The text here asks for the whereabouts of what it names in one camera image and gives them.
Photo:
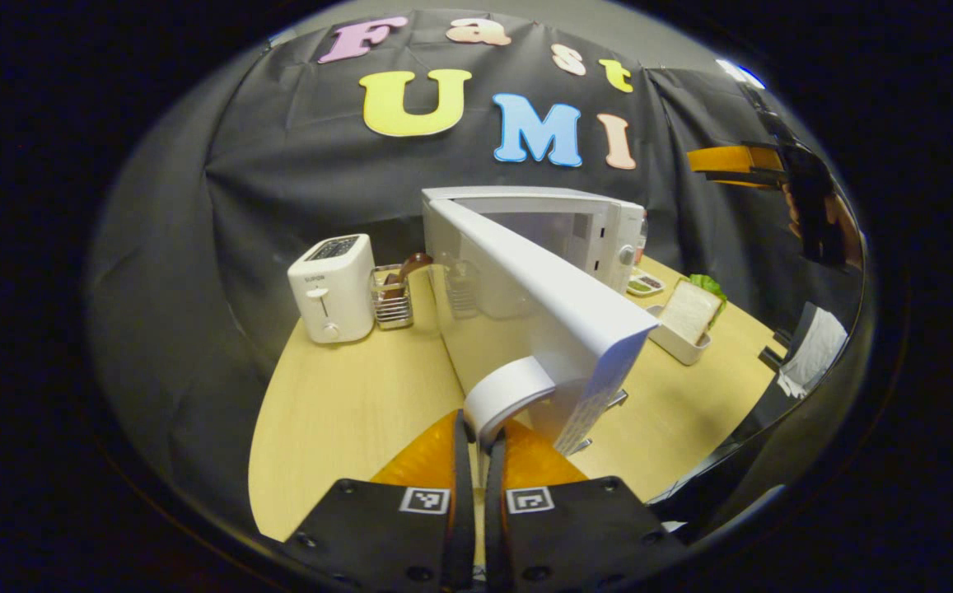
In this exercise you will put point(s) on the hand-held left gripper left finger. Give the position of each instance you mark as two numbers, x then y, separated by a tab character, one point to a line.
461	511

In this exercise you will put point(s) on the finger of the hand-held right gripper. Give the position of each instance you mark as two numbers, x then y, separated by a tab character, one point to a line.
731	159
740	181

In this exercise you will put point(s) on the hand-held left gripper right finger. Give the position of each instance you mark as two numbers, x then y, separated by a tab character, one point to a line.
495	511

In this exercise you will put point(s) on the sandwich with lettuce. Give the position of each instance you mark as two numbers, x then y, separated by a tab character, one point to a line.
690	311

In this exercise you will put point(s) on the white microwave oven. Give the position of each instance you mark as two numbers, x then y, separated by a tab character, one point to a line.
542	313

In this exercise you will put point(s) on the clear bottle with red label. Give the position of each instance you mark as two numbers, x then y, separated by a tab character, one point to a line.
642	239

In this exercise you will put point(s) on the white divided dish of beans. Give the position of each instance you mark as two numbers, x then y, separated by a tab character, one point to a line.
645	282

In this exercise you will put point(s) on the white crumpled cloth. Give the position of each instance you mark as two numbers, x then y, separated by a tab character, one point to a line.
818	350

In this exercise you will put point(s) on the white ribbed tray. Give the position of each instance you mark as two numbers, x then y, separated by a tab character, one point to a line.
678	350

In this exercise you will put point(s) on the white toaster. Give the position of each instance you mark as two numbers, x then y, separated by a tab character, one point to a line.
332	296

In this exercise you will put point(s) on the brown utensil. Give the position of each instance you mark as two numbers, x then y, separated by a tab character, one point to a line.
410	265

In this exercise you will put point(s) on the black backdrop cloth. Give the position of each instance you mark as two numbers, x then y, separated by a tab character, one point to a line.
278	189

